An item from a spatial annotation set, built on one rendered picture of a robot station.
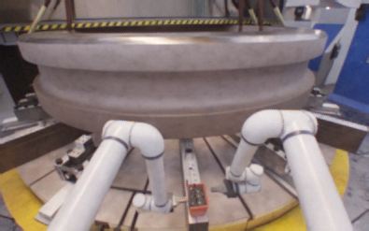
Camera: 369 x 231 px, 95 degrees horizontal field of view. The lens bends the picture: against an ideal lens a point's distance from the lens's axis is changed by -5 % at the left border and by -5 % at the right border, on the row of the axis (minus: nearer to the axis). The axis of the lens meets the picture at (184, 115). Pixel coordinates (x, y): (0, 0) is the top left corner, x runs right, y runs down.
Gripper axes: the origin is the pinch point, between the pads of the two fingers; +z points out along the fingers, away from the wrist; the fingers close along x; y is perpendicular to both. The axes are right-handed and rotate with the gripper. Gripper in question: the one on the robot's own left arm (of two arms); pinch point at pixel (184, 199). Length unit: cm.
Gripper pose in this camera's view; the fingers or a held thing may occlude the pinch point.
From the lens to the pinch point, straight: 139.9
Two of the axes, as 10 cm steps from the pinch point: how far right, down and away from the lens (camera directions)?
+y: 1.3, 8.7, 4.8
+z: 9.9, -1.5, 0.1
